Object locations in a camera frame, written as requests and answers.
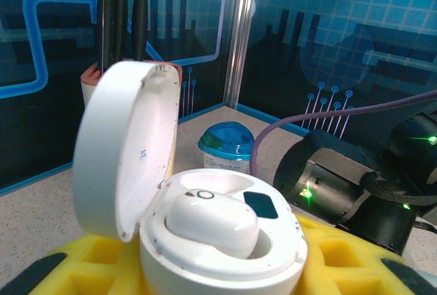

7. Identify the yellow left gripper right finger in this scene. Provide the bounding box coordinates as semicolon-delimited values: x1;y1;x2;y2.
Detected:
293;212;437;295

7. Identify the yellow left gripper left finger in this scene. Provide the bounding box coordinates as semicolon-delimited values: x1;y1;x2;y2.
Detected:
0;233;151;295

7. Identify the white earbud charging case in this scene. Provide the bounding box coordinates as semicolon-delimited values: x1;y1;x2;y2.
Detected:
72;59;308;295

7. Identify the white wireless earbud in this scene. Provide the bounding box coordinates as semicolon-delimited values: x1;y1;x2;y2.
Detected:
165;188;259;260

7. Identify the white cup blue lid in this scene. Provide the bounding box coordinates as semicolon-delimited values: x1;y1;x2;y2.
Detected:
197;121;255;175

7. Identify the beige knife block orange top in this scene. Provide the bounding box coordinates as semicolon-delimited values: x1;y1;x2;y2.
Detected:
80;58;184;180

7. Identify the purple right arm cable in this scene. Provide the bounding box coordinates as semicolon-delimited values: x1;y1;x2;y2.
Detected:
249;89;437;176

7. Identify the aluminium frame post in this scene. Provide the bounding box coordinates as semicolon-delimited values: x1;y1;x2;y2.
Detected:
223;0;262;110

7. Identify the black handled knife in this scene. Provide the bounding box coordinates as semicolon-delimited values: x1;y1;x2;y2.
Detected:
131;0;149;62
114;0;129;62
96;0;117;72

